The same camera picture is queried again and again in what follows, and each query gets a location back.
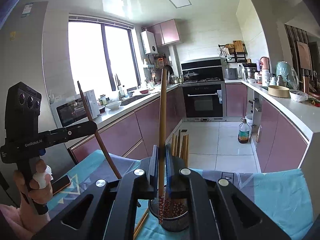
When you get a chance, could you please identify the black mesh utensil holder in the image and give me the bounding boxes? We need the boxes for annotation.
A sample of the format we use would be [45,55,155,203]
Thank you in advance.
[161,198,189,232]

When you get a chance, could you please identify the grey refrigerator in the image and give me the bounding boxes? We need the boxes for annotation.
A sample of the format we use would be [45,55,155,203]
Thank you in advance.
[0,0,75,205]

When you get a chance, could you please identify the pink cabinets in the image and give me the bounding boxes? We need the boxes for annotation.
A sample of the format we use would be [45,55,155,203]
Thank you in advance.
[68,87,186,164]
[226,82,308,172]

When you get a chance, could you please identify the black wall shelf rack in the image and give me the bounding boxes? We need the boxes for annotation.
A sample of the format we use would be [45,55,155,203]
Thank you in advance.
[218,40,247,63]

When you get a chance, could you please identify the round bamboo steamer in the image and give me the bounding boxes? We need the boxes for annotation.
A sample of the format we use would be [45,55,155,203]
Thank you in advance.
[268,85,290,98]

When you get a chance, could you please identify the smartphone on table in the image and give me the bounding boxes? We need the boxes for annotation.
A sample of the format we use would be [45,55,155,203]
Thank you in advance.
[52,175,71,195]

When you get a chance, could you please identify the pink thermos jug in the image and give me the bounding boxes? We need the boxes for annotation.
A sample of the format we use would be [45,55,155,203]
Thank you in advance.
[260,56,270,70]

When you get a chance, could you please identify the black built-in oven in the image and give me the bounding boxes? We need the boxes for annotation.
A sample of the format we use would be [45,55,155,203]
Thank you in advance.
[182,81,227,122]

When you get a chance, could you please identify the teal grey tablecloth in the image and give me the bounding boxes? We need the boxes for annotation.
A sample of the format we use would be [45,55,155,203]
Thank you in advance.
[48,150,313,239]

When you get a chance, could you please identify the left hand with bandaged finger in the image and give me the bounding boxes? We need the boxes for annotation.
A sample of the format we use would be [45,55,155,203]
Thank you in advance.
[12,158,54,205]

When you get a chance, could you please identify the pink wall cabinet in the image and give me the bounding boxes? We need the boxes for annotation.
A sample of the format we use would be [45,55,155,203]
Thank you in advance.
[147,19,181,47]

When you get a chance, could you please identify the pink lower cabinets right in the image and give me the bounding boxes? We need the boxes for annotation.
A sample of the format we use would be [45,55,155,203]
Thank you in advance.
[226,82,308,172]

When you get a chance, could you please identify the white microwave oven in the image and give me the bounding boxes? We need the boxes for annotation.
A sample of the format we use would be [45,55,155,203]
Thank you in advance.
[50,90,100,128]

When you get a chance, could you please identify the oil bottle on floor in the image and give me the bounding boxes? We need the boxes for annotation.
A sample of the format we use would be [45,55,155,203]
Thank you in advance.
[238,119,250,144]

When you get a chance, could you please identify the white plastic bag bowl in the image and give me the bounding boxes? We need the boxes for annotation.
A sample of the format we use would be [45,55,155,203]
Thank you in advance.
[289,89,309,102]

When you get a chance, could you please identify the white bowl on counter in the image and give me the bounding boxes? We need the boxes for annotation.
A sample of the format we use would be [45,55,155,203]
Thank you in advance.
[105,101,121,110]

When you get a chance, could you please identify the black range hood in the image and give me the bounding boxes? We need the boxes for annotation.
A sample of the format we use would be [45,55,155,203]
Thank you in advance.
[181,57,222,75]

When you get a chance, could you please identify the window with dark frame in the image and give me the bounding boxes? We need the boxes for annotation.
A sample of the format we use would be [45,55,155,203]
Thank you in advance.
[68,15,142,96]

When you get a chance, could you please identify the pink lower cabinets left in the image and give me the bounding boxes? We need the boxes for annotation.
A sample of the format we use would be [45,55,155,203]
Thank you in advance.
[68,87,186,164]

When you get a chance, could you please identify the light green wrapped appliance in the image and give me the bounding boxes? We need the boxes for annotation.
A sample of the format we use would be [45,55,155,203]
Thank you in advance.
[276,61,299,90]

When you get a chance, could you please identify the white water heater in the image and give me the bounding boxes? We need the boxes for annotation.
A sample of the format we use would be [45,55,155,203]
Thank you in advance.
[140,30,158,55]

